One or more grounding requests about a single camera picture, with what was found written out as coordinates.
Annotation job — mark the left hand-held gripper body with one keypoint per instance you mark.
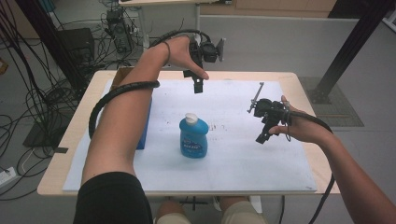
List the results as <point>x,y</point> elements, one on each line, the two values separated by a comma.
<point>209,51</point>

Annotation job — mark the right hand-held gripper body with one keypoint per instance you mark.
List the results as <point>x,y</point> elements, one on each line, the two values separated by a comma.
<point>269,110</point>

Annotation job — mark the blue bottle with white cap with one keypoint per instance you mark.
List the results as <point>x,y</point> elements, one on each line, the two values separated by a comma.
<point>193,140</point>

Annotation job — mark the blue cardboard box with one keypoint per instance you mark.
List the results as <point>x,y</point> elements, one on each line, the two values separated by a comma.
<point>144,130</point>

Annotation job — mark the person's left hand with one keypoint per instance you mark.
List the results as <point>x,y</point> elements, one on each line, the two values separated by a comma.
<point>180,51</point>

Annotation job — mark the person's right hand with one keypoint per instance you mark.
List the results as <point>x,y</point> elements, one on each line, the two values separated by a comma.
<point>303,127</point>

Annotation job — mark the black hair band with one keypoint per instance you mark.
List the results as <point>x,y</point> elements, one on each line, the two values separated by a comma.
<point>168,51</point>

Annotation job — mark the white desk with legs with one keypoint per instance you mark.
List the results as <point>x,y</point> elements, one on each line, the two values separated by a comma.
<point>146,31</point>

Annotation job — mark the grey grid floor mat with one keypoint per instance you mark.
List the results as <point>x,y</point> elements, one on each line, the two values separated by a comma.
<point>339,105</point>

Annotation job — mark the grey electronic device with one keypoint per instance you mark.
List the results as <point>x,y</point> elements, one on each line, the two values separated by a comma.
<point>120,31</point>

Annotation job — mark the person's right leg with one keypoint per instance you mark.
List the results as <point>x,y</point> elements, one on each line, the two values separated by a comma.
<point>243,213</point>

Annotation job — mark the person's leg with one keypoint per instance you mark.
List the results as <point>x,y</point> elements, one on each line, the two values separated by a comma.
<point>171,213</point>
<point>243,213</point>

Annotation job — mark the black table crossbar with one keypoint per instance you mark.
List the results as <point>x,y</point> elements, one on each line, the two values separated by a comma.
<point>193,203</point>

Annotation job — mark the black computer case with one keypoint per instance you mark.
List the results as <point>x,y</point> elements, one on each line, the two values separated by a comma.
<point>77,43</point>

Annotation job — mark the person's left leg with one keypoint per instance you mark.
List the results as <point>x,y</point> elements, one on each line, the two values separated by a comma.
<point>171,213</point>

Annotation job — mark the black shirt sleeve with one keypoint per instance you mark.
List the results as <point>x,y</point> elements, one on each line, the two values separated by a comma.
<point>112,199</point>

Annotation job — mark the black tape strip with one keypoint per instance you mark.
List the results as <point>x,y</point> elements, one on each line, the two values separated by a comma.
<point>61,150</point>

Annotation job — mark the white power strip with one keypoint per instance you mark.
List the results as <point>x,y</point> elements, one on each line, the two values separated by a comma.
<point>7,177</point>

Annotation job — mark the thick black metal post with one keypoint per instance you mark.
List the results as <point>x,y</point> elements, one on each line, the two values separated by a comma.
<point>351,43</point>

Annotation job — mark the thin black metal post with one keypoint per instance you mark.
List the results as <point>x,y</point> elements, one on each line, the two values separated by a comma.
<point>49,40</point>

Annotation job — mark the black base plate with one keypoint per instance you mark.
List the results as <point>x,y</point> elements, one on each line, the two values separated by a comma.
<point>40,137</point>

